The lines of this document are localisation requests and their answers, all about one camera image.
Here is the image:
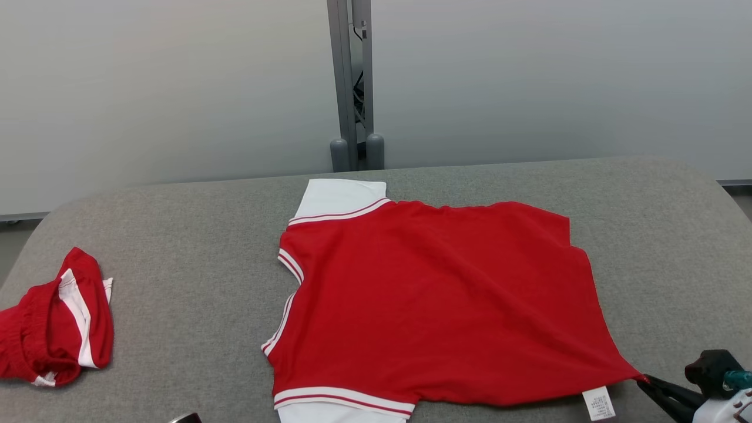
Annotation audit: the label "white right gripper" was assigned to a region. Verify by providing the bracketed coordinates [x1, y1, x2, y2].
[637, 374, 752, 423]

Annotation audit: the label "red and white jersey shirt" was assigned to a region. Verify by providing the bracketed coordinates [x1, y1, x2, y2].
[261, 179, 650, 423]

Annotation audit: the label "red shorts with white stripes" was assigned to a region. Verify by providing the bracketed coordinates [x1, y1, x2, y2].
[0, 247, 115, 388]

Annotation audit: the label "right camera cable teal plug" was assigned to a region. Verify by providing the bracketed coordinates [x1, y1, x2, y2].
[723, 369, 752, 391]

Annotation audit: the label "grey cylinder post foot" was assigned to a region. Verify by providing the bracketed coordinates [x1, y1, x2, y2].
[365, 133, 386, 171]
[330, 137, 351, 173]

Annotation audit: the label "grey metal truss post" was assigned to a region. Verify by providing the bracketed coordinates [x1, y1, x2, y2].
[327, 0, 375, 172]

